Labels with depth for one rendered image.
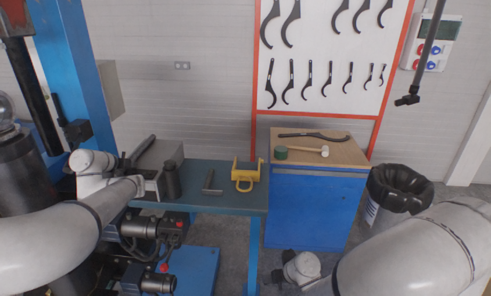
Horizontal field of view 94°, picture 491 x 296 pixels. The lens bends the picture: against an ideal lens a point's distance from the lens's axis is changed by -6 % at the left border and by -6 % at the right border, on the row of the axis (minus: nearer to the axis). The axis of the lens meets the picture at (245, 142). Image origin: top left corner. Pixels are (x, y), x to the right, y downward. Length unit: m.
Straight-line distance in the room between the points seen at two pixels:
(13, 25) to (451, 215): 1.35
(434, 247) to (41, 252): 0.55
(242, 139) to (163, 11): 1.63
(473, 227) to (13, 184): 1.33
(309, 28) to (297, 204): 1.67
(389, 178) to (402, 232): 2.21
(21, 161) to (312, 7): 2.44
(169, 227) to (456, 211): 1.04
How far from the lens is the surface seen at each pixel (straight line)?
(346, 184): 1.97
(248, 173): 1.33
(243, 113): 2.89
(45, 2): 1.44
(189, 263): 2.20
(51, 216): 0.51
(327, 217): 2.17
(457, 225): 0.48
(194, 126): 3.08
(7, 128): 1.23
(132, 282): 1.67
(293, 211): 2.08
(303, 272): 0.94
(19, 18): 1.26
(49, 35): 1.46
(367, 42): 2.84
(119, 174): 1.28
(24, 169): 1.24
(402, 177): 2.64
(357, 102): 2.97
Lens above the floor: 1.89
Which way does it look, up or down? 29 degrees down
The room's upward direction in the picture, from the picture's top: 1 degrees clockwise
